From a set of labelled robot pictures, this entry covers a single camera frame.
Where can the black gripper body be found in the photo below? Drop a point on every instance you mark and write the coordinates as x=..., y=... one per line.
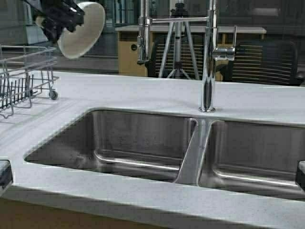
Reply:
x=55, y=16

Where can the white frying pan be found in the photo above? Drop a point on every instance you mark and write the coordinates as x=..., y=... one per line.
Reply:
x=74, y=45

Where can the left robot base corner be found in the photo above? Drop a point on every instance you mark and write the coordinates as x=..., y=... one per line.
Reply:
x=6, y=176

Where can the chrome kitchen faucet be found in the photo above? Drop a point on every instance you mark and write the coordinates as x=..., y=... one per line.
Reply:
x=212, y=52

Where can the black mesh office chair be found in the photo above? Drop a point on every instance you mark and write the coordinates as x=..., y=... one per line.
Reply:
x=272, y=62

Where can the stainless double sink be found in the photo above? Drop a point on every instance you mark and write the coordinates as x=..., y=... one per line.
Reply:
x=263, y=159

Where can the wire dish rack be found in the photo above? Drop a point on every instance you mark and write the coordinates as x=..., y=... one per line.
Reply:
x=26, y=73

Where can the camera tripod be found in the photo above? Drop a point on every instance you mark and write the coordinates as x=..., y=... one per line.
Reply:
x=177, y=43

